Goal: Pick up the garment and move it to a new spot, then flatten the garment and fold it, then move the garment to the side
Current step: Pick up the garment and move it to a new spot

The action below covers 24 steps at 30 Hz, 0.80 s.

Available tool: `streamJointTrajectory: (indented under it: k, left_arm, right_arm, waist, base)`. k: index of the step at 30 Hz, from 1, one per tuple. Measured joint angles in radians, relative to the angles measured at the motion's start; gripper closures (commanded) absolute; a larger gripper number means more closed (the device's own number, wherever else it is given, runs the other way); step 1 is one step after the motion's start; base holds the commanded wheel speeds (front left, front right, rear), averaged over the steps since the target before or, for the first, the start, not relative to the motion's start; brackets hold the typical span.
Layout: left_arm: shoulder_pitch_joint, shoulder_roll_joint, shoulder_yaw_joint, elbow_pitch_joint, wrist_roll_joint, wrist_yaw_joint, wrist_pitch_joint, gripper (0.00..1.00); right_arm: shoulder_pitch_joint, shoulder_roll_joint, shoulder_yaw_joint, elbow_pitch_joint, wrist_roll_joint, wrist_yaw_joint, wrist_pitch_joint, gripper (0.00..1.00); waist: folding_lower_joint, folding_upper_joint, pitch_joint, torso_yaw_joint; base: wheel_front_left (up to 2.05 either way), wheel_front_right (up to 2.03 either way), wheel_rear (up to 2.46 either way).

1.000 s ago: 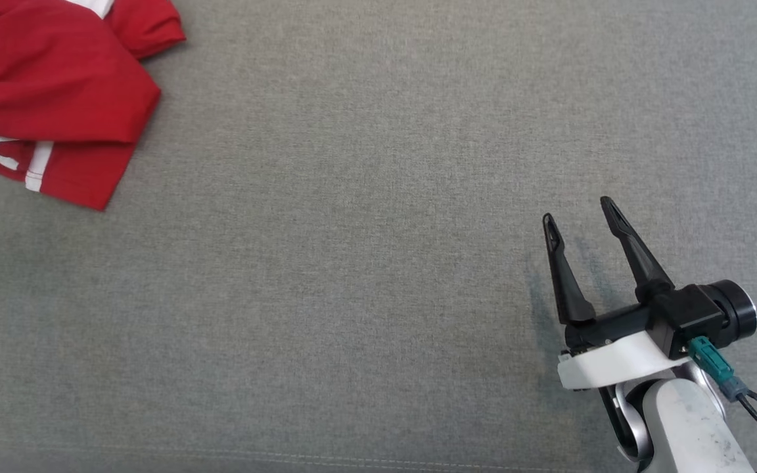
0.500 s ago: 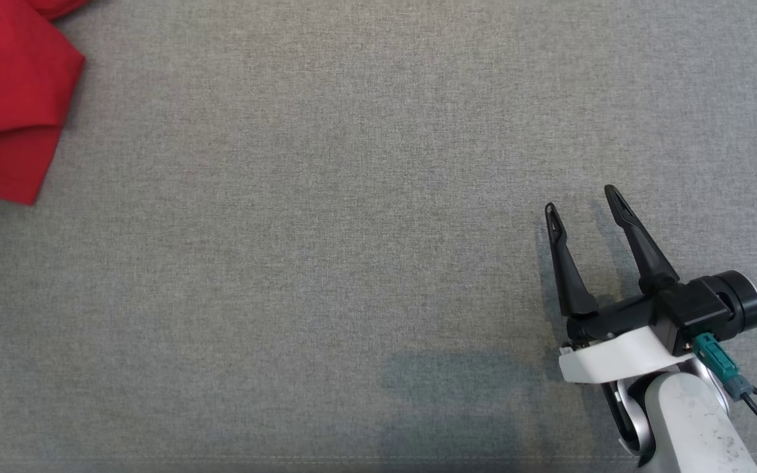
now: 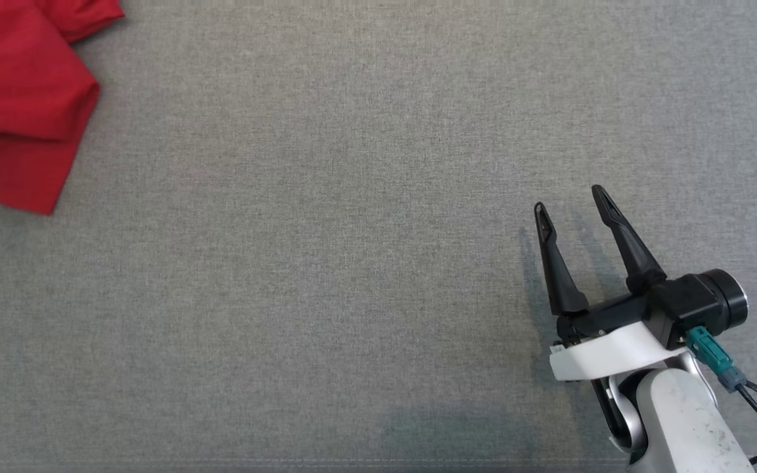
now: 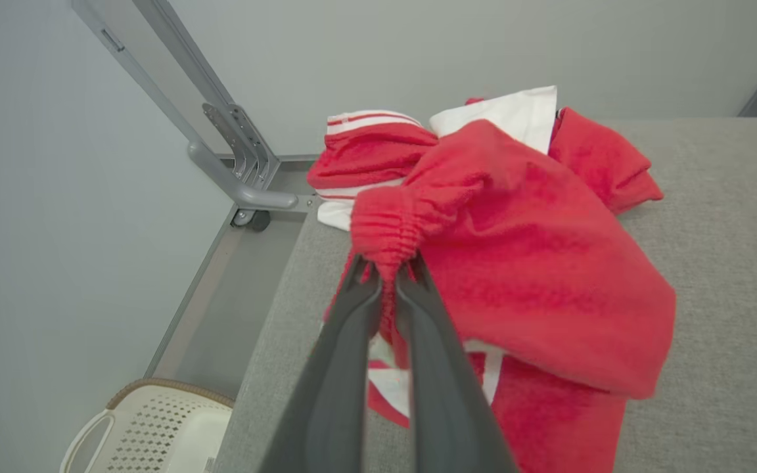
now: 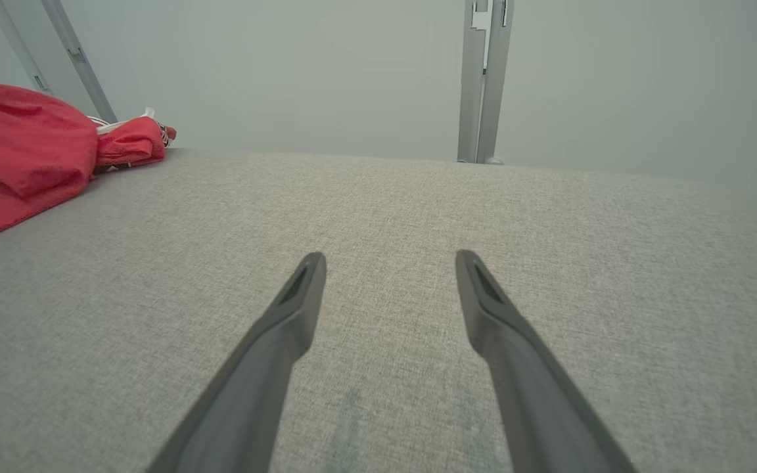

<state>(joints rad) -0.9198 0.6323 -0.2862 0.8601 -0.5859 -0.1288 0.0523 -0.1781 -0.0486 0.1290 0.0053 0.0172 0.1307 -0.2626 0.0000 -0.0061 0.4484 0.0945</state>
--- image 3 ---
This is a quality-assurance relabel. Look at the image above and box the right teal connector black cable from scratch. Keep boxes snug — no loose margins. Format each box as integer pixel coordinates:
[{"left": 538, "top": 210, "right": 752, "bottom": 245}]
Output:
[{"left": 686, "top": 327, "right": 757, "bottom": 461}]

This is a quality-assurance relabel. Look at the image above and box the plain red garment white trim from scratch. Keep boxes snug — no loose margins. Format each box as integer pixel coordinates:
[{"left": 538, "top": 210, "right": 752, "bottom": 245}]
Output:
[{"left": 0, "top": 0, "right": 126, "bottom": 215}]

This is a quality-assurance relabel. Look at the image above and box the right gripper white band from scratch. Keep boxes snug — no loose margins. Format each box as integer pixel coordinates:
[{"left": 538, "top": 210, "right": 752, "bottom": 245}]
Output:
[{"left": 534, "top": 185, "right": 689, "bottom": 383}]

